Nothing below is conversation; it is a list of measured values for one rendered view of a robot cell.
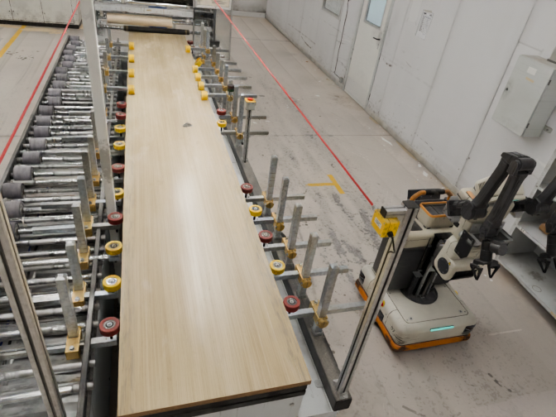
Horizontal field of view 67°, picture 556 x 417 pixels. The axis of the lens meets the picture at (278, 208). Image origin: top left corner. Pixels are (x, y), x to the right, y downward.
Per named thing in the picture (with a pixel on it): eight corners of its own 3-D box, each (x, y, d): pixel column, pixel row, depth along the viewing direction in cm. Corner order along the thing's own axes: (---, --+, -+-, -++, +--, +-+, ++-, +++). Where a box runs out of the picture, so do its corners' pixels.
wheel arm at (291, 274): (345, 270, 234) (347, 264, 232) (347, 274, 231) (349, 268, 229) (270, 277, 221) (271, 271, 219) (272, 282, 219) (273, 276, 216)
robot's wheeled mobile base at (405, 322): (352, 285, 335) (359, 261, 321) (419, 276, 354) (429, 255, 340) (391, 356, 283) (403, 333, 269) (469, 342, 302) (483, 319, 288)
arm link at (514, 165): (530, 156, 190) (510, 157, 187) (539, 163, 186) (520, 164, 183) (491, 230, 215) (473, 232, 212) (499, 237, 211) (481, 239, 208)
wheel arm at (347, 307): (363, 305, 215) (366, 299, 213) (366, 310, 213) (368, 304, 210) (283, 316, 203) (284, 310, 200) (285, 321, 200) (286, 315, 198)
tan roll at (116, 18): (210, 29, 576) (211, 19, 569) (212, 31, 567) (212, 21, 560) (98, 21, 534) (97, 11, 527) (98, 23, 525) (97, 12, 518)
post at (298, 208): (288, 267, 251) (301, 201, 224) (289, 271, 249) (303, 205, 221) (282, 268, 250) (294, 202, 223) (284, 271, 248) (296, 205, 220)
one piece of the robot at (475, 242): (448, 246, 250) (462, 217, 238) (486, 242, 258) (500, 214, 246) (464, 264, 238) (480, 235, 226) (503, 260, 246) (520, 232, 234)
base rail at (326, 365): (202, 59, 579) (202, 51, 574) (348, 408, 186) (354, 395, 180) (196, 59, 577) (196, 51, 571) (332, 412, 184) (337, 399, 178)
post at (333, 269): (317, 332, 211) (337, 261, 184) (319, 337, 209) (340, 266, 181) (310, 333, 210) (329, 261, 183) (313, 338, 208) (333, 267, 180)
